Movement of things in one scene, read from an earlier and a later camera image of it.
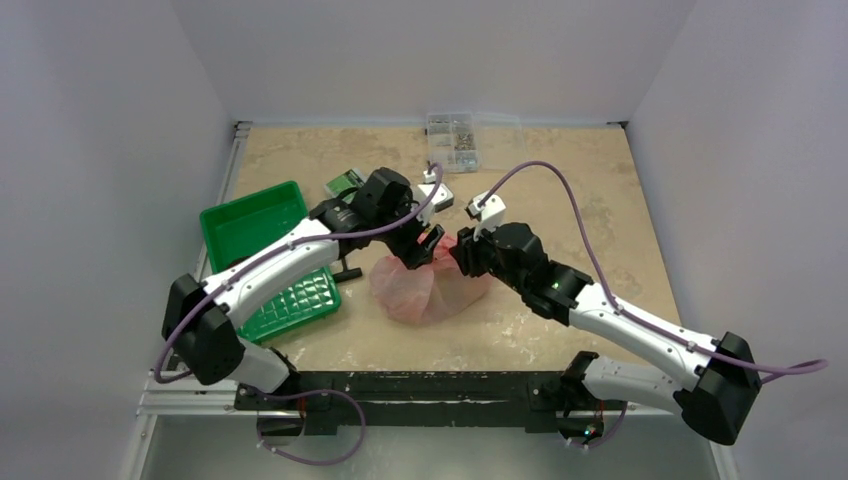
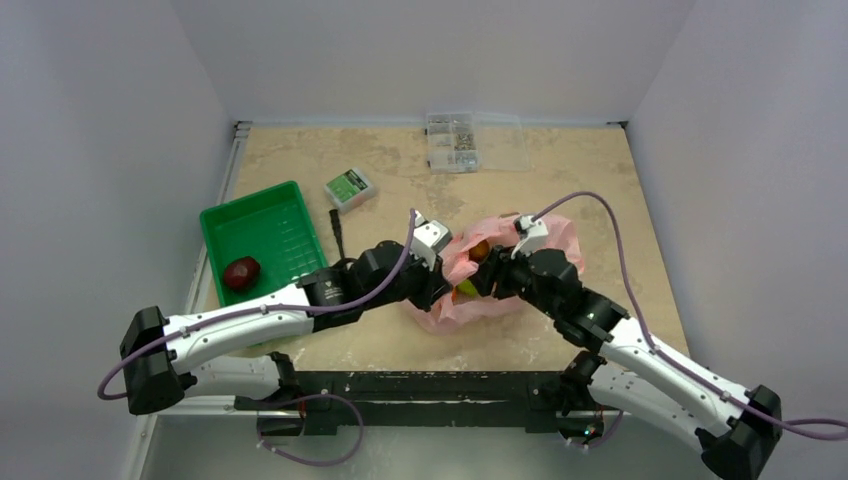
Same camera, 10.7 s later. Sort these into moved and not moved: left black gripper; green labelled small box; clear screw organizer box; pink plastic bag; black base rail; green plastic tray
Moved: left black gripper; pink plastic bag
Not moved: black base rail; clear screw organizer box; green labelled small box; green plastic tray
